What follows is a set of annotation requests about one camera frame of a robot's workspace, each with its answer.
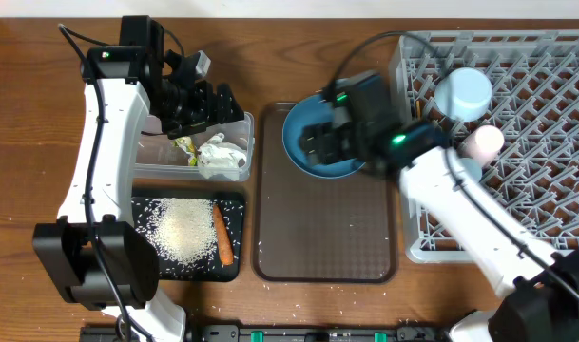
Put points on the white rice pile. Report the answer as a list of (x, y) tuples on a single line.
[(181, 230)]

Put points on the light blue cup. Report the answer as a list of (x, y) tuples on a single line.
[(472, 168)]

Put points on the clear plastic bin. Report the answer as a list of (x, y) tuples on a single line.
[(159, 158)]

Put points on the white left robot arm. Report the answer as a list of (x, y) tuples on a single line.
[(92, 252)]

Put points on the brown plastic tray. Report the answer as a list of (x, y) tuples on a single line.
[(309, 229)]

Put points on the dark blue plate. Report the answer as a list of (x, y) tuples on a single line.
[(312, 111)]

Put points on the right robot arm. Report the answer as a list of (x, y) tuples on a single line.
[(538, 287)]

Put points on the green food wrapper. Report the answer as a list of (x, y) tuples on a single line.
[(188, 147)]

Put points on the grey dishwasher rack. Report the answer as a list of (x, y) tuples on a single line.
[(535, 103)]

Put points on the pink cup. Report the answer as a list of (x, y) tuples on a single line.
[(482, 146)]

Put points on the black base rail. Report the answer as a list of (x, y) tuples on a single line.
[(217, 333)]

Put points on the light blue bowl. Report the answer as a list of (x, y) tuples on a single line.
[(464, 95)]

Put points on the orange carrot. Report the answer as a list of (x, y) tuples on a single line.
[(224, 244)]

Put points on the white napkin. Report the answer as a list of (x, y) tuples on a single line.
[(219, 158)]

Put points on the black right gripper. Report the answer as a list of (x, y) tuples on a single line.
[(318, 139)]

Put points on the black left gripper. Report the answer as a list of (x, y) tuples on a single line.
[(206, 113)]

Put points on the wooden chopstick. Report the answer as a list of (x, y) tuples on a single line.
[(418, 109)]

